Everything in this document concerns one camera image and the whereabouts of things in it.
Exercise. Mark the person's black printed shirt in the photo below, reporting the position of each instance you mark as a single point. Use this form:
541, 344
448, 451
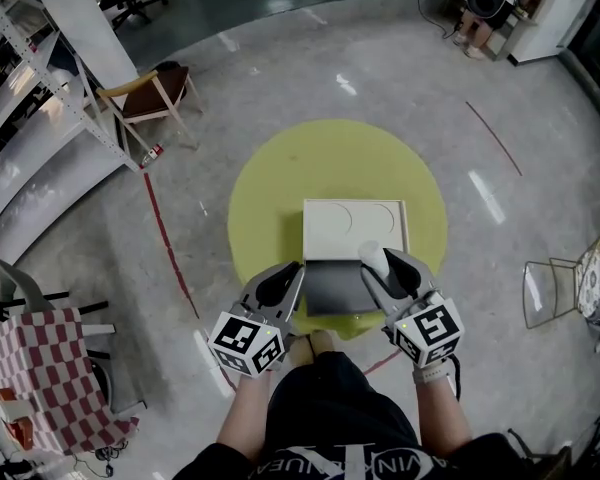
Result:
355, 463

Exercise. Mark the person's tan shoe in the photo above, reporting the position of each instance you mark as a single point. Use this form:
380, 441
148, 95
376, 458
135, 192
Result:
299, 352
322, 342

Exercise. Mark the beige grey box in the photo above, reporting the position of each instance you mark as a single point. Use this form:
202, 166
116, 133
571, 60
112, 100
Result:
355, 238

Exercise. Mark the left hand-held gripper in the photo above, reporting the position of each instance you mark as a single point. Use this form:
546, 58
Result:
245, 340

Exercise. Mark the person's black shorts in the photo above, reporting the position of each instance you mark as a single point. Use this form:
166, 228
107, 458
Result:
340, 403

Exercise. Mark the white metal shelf rack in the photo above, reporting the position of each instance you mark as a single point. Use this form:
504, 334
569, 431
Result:
40, 133

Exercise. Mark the grey plastic chair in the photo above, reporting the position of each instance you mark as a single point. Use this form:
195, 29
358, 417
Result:
25, 288

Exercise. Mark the small white object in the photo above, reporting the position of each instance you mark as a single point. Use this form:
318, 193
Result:
374, 258

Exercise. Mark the patterned round seat cushion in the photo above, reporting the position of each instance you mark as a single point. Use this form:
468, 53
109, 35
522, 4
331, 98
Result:
591, 283

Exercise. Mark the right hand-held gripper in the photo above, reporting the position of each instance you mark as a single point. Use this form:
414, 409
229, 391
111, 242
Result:
430, 330

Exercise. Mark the person's left forearm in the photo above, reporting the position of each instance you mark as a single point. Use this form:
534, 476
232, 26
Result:
245, 418

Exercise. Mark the wooden chair with dark seat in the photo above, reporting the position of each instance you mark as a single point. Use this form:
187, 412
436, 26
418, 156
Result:
150, 98

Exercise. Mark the round table with green cloth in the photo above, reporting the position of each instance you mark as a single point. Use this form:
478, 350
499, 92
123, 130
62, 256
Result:
330, 163

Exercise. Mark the plastic bottle with red label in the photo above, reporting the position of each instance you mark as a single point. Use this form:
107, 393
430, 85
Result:
152, 155

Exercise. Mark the red white checkered table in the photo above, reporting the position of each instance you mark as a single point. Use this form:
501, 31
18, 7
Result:
45, 383

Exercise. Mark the orange box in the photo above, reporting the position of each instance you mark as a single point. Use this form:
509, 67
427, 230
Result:
17, 418

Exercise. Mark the person's right forearm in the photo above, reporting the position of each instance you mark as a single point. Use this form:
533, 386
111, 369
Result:
442, 418

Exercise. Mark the white cubby cabinet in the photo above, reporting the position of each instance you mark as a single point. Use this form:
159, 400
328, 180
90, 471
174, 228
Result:
530, 13

